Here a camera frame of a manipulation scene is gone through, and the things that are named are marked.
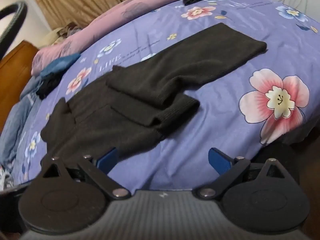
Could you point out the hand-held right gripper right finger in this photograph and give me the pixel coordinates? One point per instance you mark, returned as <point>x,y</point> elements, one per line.
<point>220,163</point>

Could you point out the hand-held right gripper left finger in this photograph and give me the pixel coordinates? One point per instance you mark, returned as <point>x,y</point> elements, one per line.
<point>109,159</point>

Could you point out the black pants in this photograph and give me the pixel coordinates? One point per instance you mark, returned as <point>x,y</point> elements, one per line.
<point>150,80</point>

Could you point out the small black cloth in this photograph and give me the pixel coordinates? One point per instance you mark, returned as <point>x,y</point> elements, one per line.
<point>48,85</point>

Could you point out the light blue jeans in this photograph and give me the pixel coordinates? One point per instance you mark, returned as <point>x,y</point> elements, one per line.
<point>15,120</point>

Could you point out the black white patterned cloth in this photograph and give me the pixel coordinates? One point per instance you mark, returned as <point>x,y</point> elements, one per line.
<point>3,177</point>

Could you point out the dark blue denim garment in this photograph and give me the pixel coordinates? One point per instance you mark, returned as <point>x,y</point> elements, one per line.
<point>60,63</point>

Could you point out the purple floral bed sheet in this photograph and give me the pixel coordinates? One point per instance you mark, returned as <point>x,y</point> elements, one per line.
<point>225,55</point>

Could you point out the wooden headboard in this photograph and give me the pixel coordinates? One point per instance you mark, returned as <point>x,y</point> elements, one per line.
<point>15,70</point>

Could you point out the cream pillow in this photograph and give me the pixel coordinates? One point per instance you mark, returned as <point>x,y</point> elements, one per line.
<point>51,36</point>

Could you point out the pink quilt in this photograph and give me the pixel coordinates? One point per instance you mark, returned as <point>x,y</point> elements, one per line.
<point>112,17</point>

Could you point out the beige curtain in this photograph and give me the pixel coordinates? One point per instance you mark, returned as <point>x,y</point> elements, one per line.
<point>75,0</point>

